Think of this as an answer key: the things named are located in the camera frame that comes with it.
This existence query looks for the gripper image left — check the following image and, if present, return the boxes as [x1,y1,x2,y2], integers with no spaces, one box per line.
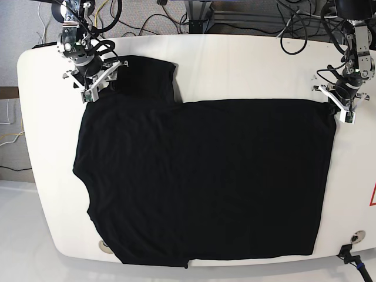
[62,56,129,91]

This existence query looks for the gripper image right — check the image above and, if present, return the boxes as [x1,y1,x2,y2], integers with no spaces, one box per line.
[313,78,370,113]

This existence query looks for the black T-shirt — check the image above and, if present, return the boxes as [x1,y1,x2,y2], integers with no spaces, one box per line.
[73,56,336,267]

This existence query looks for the black flat bar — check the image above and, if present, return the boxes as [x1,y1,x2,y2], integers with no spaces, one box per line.
[32,41,57,49]

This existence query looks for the red warning triangle sticker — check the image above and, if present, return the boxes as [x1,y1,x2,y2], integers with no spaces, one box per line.
[370,185,376,206]

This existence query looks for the right metal table grommet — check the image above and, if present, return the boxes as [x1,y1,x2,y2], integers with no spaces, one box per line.
[351,230,366,244]

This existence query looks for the metal table grommet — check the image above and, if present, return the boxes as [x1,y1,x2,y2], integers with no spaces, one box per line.
[99,240,114,254]
[351,230,366,244]

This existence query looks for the left metal table grommet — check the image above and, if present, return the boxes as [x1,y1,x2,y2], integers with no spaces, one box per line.
[99,240,114,254]

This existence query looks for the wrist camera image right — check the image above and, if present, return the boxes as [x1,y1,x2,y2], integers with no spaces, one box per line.
[339,110,356,124]

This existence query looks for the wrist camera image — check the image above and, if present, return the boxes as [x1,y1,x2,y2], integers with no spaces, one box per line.
[80,88,99,103]
[339,110,356,124]

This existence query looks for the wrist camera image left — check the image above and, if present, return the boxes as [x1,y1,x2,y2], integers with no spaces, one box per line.
[80,88,99,103]

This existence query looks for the white cable on floor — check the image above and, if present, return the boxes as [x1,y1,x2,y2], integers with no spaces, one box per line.
[36,0,48,42]

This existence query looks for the yellow cable on floor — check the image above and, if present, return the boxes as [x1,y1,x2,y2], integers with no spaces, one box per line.
[93,0,111,30]

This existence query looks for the aluminium frame post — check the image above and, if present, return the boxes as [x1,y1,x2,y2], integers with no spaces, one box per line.
[184,1,214,34]

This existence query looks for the black clamp with cable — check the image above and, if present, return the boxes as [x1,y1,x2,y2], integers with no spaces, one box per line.
[337,244,373,282]

